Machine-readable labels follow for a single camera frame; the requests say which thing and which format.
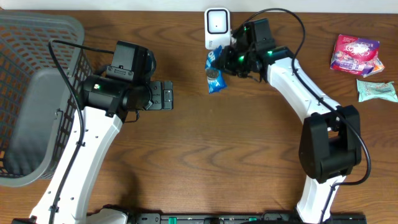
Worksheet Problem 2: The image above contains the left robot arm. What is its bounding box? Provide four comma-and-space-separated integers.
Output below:
13, 75, 174, 223

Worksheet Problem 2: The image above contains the green tissue pack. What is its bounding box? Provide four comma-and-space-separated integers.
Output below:
356, 80, 397, 103

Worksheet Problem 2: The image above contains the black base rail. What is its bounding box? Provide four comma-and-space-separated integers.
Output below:
86, 205, 368, 224

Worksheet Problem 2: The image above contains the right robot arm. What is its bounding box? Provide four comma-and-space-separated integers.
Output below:
206, 24, 362, 223

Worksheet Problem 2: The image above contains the red purple Carefree pad pack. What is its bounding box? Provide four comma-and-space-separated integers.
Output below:
330, 34, 380, 77

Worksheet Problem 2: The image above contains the blue snack packet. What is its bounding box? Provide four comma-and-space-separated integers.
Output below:
205, 45, 227, 94

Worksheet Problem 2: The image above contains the orange small carton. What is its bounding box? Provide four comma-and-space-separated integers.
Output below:
362, 57, 385, 78

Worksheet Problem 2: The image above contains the grey plastic basket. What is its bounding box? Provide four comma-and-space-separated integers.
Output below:
1, 11, 92, 187

